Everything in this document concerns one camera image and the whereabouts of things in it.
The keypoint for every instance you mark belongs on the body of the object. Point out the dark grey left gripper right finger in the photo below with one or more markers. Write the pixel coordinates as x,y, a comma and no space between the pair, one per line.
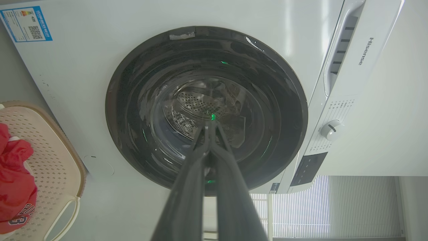
234,201

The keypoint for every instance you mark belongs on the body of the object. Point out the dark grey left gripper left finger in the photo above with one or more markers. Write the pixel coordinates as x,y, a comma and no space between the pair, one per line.
187,201

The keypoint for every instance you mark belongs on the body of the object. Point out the beige perforated laundry basket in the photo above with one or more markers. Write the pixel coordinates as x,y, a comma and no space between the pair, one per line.
57,160

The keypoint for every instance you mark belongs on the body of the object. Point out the white window blind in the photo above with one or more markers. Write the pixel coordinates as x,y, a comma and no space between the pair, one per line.
334,207

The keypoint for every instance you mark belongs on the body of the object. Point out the dark round washing machine door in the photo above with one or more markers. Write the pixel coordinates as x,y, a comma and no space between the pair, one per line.
160,100

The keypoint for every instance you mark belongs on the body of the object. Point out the white control knob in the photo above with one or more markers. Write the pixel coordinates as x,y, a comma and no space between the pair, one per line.
331,129

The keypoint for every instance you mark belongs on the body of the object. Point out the white Hisense washing machine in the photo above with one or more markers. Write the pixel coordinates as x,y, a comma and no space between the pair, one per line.
83,83

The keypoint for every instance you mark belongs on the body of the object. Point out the red jersey garment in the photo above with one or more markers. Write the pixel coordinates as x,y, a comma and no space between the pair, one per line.
15,180

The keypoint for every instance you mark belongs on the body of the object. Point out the blue energy label sticker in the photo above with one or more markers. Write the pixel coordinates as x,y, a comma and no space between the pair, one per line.
26,24

